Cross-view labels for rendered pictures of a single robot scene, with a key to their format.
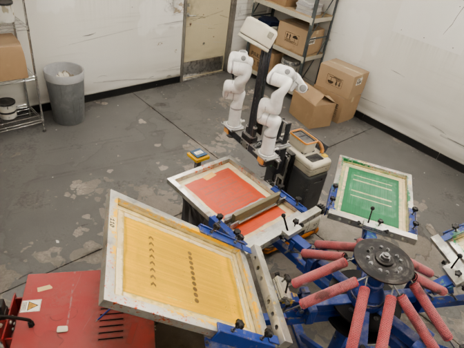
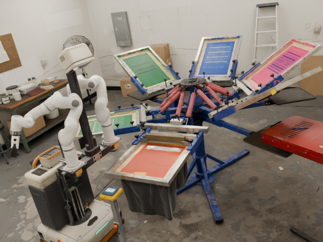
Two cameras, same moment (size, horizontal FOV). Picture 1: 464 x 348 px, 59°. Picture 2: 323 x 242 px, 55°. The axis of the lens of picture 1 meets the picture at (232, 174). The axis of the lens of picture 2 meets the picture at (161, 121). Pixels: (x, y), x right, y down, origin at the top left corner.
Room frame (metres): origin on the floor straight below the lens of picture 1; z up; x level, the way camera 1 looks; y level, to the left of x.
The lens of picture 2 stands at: (2.73, 2.33, 2.33)
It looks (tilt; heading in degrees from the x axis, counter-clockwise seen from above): 23 degrees down; 255
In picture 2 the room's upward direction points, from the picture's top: 9 degrees counter-clockwise
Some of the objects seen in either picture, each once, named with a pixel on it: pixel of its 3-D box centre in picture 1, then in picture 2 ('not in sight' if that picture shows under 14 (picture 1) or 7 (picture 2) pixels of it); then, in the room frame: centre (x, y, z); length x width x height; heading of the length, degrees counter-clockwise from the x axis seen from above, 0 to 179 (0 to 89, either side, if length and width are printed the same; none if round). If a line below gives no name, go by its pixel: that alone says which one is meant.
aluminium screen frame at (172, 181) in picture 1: (235, 197); (156, 154); (2.19, -0.04, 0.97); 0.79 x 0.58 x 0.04; 46
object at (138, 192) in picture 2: not in sight; (145, 195); (2.39, 0.17, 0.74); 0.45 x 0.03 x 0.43; 136
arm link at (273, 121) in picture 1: (271, 124); (104, 116); (2.55, -0.22, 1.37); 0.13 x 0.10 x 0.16; 70
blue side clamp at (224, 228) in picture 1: (226, 233); (194, 143); (1.83, -0.03, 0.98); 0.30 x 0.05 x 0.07; 46
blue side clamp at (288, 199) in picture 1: (287, 201); (142, 139); (2.23, -0.41, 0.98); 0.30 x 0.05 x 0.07; 46
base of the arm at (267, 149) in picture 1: (269, 143); (107, 132); (2.56, -0.24, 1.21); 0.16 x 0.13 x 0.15; 129
